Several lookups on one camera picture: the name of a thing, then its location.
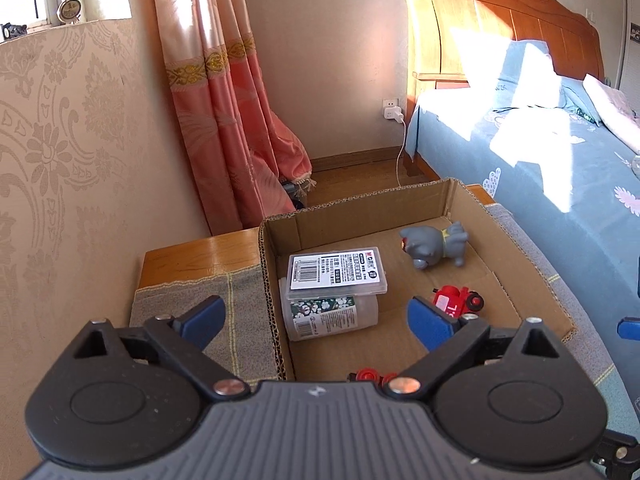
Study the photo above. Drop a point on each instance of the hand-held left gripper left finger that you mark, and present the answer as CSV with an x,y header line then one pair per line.
x,y
202,322

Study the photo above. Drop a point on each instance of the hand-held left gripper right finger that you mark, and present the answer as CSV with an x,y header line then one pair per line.
x,y
430,325

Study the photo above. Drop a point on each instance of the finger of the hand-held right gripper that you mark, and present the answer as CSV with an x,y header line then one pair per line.
x,y
620,455
630,329

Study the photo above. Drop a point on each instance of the grey toy animal figure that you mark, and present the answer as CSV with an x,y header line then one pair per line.
x,y
430,245

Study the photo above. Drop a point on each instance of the black toy train red wheels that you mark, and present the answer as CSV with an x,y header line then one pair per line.
x,y
367,375

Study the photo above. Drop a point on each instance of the white canister with green label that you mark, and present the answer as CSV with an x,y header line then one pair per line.
x,y
330,317

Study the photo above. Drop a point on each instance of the clear plastic case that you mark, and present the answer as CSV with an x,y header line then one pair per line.
x,y
340,270

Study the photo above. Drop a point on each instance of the cardboard box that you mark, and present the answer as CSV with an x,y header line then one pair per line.
x,y
350,220

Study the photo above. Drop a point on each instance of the plaid table cloth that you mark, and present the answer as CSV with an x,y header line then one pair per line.
x,y
240,300

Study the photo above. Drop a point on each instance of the wooden bed blue bedding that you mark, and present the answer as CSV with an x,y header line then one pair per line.
x,y
550,160

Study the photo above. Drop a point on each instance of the pink curtain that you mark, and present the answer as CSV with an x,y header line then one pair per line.
x,y
225,110

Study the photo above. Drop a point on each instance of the white charger plug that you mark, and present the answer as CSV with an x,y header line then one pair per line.
x,y
394,113

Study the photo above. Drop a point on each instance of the white pillow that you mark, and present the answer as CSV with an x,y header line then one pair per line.
x,y
615,105

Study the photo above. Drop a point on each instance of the teal patterned cloth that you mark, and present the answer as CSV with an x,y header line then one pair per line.
x,y
580,102

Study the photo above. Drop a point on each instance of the wooden bed headboard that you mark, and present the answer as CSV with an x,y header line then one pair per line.
x,y
475,25

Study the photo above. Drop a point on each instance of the small round clock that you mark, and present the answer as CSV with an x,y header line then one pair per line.
x,y
69,11

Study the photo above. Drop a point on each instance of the small dark ornament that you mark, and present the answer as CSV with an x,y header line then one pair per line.
x,y
12,31

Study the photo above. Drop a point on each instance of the white wall socket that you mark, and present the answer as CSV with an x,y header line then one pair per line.
x,y
387,101

